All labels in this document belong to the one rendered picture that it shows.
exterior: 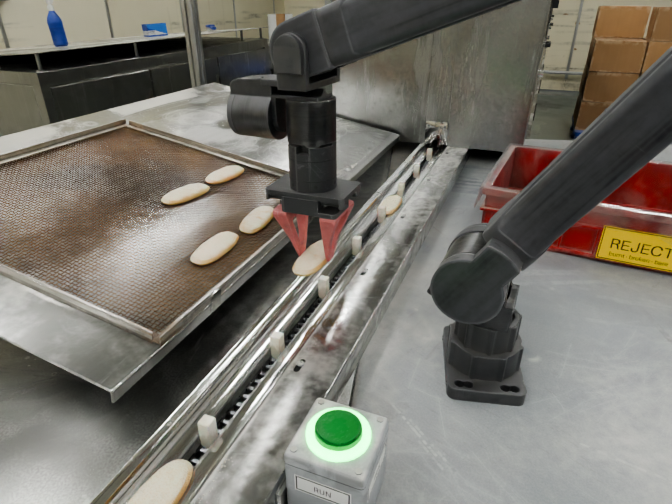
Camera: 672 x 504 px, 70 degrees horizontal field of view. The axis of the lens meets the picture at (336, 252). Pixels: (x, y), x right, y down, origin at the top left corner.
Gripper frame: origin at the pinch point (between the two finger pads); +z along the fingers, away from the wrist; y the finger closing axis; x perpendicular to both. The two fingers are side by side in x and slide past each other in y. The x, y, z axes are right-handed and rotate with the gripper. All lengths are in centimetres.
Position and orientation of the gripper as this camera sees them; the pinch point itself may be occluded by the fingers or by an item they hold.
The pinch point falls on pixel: (315, 251)
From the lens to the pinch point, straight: 63.3
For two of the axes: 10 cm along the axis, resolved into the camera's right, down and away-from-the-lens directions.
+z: 0.1, 8.9, 4.6
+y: -9.3, -1.7, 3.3
